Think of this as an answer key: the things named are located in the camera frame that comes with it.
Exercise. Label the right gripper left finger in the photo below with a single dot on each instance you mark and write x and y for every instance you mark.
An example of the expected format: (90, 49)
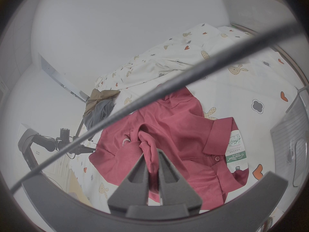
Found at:
(135, 192)

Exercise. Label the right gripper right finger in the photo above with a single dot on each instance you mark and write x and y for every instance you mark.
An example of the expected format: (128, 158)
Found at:
(173, 192)

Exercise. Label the red shirt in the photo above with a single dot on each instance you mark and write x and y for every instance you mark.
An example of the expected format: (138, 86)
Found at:
(181, 129)

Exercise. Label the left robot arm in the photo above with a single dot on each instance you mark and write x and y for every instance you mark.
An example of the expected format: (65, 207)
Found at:
(29, 144)

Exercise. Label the grey garment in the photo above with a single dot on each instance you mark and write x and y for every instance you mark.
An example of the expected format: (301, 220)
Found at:
(101, 112)

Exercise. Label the brown garment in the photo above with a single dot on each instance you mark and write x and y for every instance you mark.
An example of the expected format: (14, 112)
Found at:
(101, 95)

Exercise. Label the bed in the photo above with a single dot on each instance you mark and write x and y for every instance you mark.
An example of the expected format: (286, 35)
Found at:
(241, 93)

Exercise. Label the clear plastic box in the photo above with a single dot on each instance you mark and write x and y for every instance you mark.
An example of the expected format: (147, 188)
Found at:
(289, 134)

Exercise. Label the white printed quilt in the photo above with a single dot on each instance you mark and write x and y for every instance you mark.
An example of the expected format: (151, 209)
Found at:
(169, 54)

